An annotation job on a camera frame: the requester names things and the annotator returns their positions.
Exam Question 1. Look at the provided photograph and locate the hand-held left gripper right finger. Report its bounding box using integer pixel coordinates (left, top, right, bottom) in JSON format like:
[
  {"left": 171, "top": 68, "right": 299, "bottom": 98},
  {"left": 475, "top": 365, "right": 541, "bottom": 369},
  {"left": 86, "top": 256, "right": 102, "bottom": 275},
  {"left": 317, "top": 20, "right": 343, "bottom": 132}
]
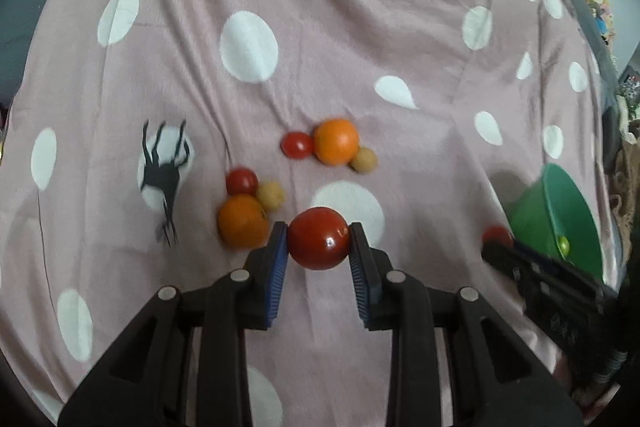
[{"left": 347, "top": 222, "right": 583, "bottom": 427}]

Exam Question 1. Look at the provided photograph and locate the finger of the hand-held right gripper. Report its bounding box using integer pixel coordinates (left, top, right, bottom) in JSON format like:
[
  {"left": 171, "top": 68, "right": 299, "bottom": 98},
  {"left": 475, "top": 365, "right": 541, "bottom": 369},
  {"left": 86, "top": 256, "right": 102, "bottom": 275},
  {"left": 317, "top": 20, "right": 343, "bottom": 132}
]
[
  {"left": 514, "top": 241, "right": 608, "bottom": 290},
  {"left": 481, "top": 241, "right": 618, "bottom": 313}
]

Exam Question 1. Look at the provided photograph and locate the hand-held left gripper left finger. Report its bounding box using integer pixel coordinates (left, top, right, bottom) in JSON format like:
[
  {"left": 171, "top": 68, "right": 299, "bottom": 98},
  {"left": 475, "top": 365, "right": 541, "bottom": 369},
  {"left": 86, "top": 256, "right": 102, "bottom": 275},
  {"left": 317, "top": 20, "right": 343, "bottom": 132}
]
[{"left": 57, "top": 221, "right": 290, "bottom": 427}]

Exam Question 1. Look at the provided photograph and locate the small red tomato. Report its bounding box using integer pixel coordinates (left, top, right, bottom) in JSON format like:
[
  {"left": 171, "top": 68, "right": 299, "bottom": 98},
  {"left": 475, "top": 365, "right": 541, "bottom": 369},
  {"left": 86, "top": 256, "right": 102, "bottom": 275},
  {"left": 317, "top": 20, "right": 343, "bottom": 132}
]
[
  {"left": 281, "top": 132, "right": 315, "bottom": 160},
  {"left": 481, "top": 226, "right": 515, "bottom": 250},
  {"left": 225, "top": 168, "right": 260, "bottom": 196}
]

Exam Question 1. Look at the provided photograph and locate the large red tomato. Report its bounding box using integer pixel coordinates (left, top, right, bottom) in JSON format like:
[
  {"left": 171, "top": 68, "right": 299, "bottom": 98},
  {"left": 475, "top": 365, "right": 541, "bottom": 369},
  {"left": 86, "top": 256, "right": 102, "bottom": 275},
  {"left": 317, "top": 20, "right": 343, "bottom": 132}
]
[{"left": 288, "top": 207, "right": 351, "bottom": 271}]

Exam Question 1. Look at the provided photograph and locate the green bowl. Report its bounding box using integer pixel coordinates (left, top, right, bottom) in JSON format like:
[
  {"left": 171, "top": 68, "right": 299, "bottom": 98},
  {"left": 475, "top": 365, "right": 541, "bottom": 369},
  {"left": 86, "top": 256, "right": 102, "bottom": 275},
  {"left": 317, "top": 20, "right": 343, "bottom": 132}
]
[{"left": 507, "top": 163, "right": 603, "bottom": 283}]

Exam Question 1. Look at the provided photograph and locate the orange mandarin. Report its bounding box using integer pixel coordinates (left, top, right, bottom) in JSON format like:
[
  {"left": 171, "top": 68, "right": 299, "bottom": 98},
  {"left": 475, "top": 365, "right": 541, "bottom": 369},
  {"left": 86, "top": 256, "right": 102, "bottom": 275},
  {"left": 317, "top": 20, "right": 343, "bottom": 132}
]
[
  {"left": 217, "top": 194, "right": 271, "bottom": 249},
  {"left": 313, "top": 119, "right": 360, "bottom": 166}
]

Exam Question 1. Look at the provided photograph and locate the beige longan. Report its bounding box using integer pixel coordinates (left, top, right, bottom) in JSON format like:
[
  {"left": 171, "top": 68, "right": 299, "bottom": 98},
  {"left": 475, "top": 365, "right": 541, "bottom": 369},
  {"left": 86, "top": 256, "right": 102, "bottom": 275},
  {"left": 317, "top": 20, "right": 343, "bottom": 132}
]
[
  {"left": 256, "top": 180, "right": 287, "bottom": 214},
  {"left": 348, "top": 147, "right": 378, "bottom": 174}
]

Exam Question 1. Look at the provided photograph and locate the pink polka dot blanket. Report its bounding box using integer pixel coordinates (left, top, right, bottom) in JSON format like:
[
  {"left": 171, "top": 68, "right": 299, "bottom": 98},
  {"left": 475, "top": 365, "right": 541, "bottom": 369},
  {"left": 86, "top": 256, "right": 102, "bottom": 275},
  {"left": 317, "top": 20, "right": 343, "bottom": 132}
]
[{"left": 0, "top": 0, "right": 618, "bottom": 427}]

